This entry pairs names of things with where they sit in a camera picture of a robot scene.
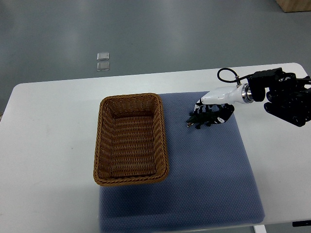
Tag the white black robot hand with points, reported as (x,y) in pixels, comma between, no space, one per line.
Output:
(222,99)

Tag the dark toy crocodile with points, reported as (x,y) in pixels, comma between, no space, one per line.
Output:
(198,119)

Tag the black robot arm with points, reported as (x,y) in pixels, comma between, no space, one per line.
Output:
(288,98)

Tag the brown wicker basket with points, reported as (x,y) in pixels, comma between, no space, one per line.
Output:
(131,145)

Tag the blue grey table mat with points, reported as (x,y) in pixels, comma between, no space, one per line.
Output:
(210,182)

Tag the wooden box corner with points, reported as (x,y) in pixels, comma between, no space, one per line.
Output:
(291,6)

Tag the upper floor outlet plate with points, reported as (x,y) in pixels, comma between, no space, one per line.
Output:
(101,56)

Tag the white table leg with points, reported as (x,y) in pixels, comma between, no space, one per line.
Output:
(259,229)

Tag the black table edge bracket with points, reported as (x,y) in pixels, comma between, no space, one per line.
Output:
(301,223)

